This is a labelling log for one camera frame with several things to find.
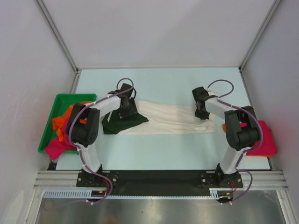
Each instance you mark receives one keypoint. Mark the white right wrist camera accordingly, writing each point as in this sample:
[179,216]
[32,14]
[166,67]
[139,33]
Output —
[212,93]

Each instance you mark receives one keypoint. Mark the aluminium corner post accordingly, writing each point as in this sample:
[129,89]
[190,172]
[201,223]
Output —
[266,22]
[53,28]

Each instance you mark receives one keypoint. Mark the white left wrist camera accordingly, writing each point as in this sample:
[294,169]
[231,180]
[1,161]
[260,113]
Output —
[113,92]

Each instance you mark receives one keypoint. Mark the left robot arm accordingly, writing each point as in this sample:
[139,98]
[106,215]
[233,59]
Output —
[85,119]

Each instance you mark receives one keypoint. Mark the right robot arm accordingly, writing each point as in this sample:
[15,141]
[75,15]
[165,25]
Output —
[243,130]

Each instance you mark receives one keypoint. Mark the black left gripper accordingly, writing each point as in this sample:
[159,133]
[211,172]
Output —
[132,111]

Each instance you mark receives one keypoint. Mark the slotted cable duct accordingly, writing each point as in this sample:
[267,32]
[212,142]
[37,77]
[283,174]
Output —
[153,193]

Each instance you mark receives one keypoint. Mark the right aluminium corner post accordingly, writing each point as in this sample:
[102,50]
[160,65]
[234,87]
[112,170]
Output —
[266,22]

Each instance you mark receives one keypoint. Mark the aluminium frame rail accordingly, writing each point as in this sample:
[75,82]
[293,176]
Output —
[67,179]

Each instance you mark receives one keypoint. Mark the orange t-shirt in bin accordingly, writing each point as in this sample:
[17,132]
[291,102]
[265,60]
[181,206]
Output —
[59,124]

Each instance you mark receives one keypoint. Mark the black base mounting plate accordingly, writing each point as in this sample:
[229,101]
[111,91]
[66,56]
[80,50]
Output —
[145,180]

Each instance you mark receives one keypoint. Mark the left aluminium corner post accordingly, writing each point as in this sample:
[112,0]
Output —
[53,28]

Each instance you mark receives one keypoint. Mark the green plastic bin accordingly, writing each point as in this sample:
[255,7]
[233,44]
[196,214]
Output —
[59,107]

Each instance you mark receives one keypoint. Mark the folded pink t-shirt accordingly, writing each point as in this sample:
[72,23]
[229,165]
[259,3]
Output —
[268,147]

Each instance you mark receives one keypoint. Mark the white and green t-shirt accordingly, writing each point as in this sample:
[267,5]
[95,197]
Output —
[158,119]

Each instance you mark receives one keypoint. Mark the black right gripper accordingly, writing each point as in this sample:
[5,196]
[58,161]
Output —
[203,116]

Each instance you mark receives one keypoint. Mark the pink t-shirt in bin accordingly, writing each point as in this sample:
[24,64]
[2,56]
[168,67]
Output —
[59,144]

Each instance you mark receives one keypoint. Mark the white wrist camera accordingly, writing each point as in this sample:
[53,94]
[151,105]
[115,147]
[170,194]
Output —
[113,92]
[212,93]

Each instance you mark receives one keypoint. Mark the folded orange t-shirt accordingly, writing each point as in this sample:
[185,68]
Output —
[224,128]

